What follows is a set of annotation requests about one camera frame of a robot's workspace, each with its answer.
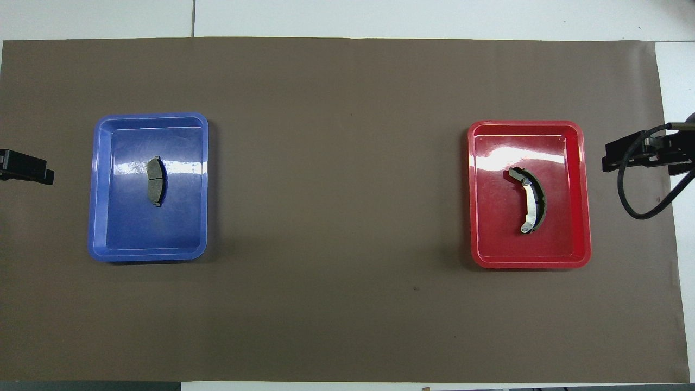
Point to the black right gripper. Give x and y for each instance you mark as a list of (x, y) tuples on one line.
[(678, 144)]

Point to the blue plastic tray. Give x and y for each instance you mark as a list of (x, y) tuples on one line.
[(130, 228)]

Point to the grey brake pad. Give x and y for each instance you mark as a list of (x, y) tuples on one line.
[(155, 179)]

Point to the curved brake shoe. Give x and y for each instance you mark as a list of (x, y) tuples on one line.
[(531, 209)]

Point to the brown table mat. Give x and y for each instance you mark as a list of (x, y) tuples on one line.
[(347, 217)]

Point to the red plastic tray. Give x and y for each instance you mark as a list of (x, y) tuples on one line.
[(499, 239)]

